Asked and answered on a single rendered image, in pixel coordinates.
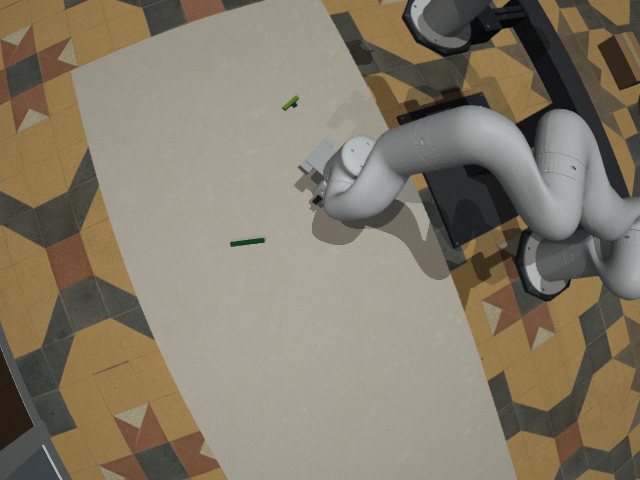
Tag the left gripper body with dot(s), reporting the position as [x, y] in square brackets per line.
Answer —
[321, 189]

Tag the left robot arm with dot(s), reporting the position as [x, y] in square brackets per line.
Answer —
[547, 194]

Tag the dark green rod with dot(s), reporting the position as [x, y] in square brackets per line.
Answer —
[246, 242]

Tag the lime green flat bar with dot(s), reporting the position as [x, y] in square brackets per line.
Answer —
[290, 102]

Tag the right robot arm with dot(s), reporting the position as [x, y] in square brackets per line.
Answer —
[445, 23]

